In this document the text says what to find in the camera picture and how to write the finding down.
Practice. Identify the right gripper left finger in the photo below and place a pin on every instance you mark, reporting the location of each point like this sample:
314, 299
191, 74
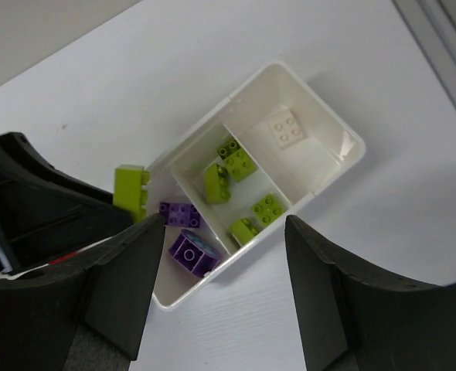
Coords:
86, 310

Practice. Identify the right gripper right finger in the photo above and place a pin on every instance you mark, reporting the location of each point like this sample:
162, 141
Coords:
355, 315

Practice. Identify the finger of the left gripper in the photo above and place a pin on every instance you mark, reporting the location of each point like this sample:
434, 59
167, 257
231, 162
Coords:
45, 213

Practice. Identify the long green lego brick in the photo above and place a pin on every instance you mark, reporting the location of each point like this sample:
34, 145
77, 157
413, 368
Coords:
129, 192

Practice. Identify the small green lego brick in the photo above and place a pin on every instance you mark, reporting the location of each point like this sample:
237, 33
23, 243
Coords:
268, 209

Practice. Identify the purple printed lego brick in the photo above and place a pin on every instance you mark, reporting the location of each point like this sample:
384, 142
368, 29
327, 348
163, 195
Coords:
194, 253

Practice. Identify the green sloped lego brick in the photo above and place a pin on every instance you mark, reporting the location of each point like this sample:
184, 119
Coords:
238, 163

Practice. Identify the white lego brick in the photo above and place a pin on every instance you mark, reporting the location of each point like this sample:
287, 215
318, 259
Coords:
285, 128

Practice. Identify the green lego brick in tray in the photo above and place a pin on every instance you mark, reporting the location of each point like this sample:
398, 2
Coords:
243, 231

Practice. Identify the green sloped brick in tray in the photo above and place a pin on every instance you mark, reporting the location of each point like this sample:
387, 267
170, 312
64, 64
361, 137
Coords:
216, 184

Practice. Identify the right white divided tray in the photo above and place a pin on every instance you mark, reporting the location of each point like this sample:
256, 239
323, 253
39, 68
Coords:
296, 174

